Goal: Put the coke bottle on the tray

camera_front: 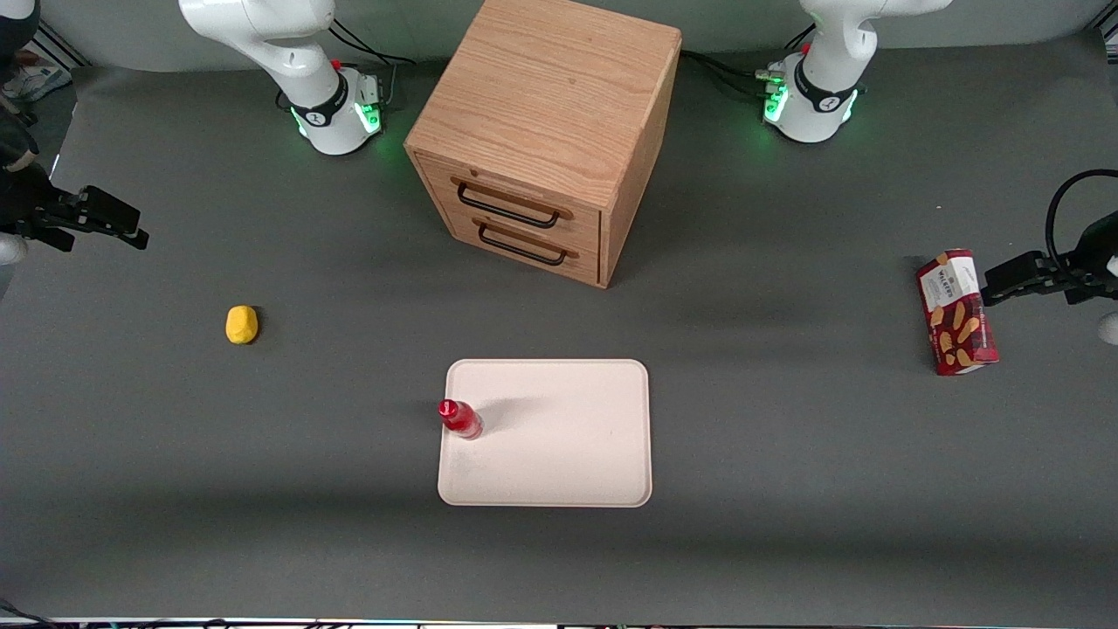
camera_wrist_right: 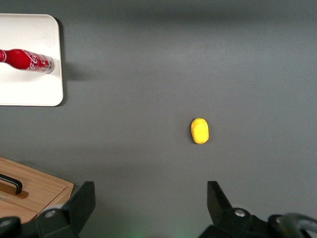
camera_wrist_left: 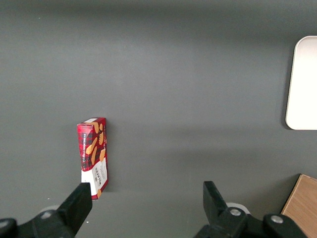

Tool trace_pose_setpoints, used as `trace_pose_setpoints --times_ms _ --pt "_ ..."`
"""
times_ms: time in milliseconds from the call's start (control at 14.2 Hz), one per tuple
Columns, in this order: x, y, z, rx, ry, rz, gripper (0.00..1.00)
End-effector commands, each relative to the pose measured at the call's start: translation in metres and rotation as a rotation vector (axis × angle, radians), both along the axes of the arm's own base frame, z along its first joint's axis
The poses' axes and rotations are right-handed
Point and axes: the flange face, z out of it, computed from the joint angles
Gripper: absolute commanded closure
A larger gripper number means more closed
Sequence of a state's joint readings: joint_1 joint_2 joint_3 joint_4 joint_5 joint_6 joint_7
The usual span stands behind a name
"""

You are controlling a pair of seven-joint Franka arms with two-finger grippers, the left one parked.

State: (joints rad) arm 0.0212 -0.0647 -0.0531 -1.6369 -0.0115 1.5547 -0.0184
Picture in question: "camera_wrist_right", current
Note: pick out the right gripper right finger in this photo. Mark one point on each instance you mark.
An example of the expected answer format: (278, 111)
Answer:
(227, 218)

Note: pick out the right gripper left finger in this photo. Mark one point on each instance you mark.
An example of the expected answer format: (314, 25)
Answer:
(74, 213)

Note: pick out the red coke bottle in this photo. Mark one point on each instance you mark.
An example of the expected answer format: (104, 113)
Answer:
(22, 59)

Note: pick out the cream rectangular tray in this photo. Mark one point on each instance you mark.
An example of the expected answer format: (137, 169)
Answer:
(29, 86)

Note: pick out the wooden drawer front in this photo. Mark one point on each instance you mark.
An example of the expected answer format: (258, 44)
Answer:
(15, 210)
(37, 188)

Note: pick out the wooden drawer cabinet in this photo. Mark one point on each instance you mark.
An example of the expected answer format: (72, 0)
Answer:
(42, 182)

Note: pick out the yellow lemon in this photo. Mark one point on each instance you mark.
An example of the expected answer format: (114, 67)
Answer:
(200, 131)

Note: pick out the dark grey table mat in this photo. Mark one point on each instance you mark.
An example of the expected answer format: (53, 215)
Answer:
(148, 74)

